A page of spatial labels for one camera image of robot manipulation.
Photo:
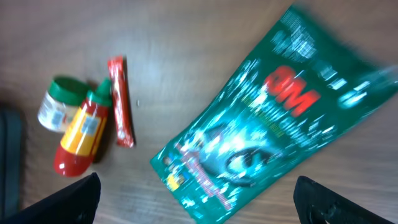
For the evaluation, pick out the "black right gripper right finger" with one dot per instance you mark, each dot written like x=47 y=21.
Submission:
x=316 y=204

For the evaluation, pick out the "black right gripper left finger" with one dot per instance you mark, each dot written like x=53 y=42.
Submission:
x=75 y=204

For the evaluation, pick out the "red sauce bottle green cap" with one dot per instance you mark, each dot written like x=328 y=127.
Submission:
x=79 y=144

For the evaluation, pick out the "red Nescafe coffee stick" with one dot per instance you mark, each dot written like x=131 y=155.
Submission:
x=121 y=105

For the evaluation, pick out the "small jar green lid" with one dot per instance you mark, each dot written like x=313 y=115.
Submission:
x=61 y=102

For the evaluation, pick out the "green 3M gloves pack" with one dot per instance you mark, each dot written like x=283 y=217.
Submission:
x=298 y=90

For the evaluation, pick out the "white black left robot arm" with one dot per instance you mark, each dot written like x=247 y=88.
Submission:
x=11 y=135

